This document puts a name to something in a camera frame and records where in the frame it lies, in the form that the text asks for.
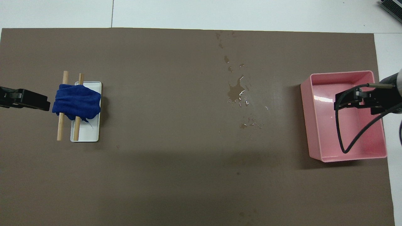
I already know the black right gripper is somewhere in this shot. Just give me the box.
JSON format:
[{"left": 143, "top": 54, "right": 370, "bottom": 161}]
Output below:
[{"left": 334, "top": 74, "right": 402, "bottom": 115}]

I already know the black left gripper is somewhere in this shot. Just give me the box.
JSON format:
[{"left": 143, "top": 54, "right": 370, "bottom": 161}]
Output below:
[{"left": 0, "top": 86, "right": 51, "bottom": 111}]

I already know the blue towel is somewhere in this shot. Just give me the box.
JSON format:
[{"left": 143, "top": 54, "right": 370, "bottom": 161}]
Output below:
[{"left": 52, "top": 84, "right": 101, "bottom": 123}]

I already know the spilled water puddle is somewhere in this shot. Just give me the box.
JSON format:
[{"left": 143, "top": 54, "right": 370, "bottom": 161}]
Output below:
[{"left": 215, "top": 31, "right": 269, "bottom": 130}]

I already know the pink plastic bin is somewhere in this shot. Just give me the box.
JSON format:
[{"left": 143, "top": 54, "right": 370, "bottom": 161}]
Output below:
[{"left": 300, "top": 70, "right": 388, "bottom": 163}]

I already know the white rectangular tray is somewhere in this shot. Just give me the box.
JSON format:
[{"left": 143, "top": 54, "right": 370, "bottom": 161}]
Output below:
[{"left": 70, "top": 81, "right": 102, "bottom": 143}]

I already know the grey ribbed device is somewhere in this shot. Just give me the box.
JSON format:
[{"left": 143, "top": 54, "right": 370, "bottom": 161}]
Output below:
[{"left": 378, "top": 0, "right": 402, "bottom": 24}]

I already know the brown table mat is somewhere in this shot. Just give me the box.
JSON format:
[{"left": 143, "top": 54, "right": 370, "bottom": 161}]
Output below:
[{"left": 0, "top": 28, "right": 395, "bottom": 226}]

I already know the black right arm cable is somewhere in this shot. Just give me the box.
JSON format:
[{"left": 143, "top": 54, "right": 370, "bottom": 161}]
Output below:
[{"left": 335, "top": 83, "right": 402, "bottom": 154}]

